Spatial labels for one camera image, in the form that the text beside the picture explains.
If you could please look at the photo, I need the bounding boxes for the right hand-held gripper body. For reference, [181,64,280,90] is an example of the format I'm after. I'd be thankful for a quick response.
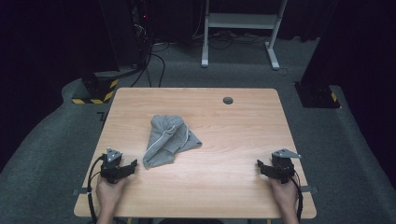
[270,147,303,185]

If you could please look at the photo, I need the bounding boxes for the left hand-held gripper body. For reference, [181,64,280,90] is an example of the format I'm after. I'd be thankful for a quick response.
[99,147,123,185]

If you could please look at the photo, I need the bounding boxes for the grey shorts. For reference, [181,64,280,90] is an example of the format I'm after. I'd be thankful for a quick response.
[142,114,203,170]

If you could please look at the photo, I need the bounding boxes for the person's left hand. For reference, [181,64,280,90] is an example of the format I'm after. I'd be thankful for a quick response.
[95,175,129,216]

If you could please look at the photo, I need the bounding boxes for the person's right hand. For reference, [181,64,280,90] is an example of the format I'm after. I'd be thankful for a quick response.
[268,176,300,217]

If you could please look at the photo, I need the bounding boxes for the black yellow striped base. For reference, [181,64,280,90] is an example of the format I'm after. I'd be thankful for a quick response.
[71,69,120,105]

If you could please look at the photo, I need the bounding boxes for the black base with yellow mark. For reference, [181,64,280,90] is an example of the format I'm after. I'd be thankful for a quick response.
[293,81,342,109]

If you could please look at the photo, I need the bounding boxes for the dark equipment rack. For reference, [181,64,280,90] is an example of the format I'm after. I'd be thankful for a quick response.
[98,0,153,73]

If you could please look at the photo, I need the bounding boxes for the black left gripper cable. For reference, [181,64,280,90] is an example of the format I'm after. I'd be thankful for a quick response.
[86,154,106,224]

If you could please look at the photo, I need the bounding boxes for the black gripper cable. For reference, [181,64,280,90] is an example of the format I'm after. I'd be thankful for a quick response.
[86,154,106,224]
[290,174,304,224]

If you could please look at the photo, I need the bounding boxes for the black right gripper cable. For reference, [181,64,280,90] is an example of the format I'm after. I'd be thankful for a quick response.
[290,174,304,224]

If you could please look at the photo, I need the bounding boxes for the black floor cables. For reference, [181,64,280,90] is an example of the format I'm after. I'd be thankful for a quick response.
[130,43,166,89]

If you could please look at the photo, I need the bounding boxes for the tangled cables under stand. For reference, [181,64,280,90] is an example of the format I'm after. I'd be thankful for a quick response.
[191,30,269,50]

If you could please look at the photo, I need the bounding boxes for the white metal stand frame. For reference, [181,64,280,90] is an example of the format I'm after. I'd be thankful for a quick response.
[201,0,290,71]

